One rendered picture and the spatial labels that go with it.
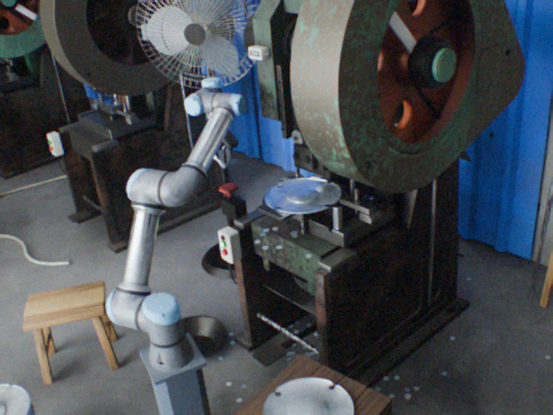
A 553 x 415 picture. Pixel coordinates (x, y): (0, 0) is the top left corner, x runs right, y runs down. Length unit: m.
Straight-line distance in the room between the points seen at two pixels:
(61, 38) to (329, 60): 1.76
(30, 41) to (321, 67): 3.52
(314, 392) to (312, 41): 1.12
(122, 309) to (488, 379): 1.50
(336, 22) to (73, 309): 1.70
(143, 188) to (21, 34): 2.99
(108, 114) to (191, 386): 2.03
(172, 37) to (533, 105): 1.69
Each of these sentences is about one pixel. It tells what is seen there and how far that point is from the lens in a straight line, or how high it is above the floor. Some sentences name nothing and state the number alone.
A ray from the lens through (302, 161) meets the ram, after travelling 2.28.
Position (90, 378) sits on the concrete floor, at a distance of 2.89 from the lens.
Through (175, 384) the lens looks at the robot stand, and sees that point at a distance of 2.14.
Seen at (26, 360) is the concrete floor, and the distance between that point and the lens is 3.12.
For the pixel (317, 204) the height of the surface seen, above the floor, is 0.78.
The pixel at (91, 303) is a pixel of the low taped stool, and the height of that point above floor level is 0.33.
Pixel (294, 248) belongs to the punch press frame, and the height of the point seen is 0.62.
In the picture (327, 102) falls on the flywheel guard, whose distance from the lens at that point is 1.66.
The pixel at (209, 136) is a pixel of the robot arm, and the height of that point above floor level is 1.10.
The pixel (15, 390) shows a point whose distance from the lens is 2.47.
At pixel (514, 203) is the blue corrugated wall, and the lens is 3.33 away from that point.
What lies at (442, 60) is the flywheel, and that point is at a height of 1.35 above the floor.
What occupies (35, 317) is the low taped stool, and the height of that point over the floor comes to 0.33.
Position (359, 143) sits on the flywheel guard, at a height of 1.17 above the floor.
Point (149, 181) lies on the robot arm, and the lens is 2.06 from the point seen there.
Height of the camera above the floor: 1.83
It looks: 28 degrees down
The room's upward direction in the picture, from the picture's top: 5 degrees counter-clockwise
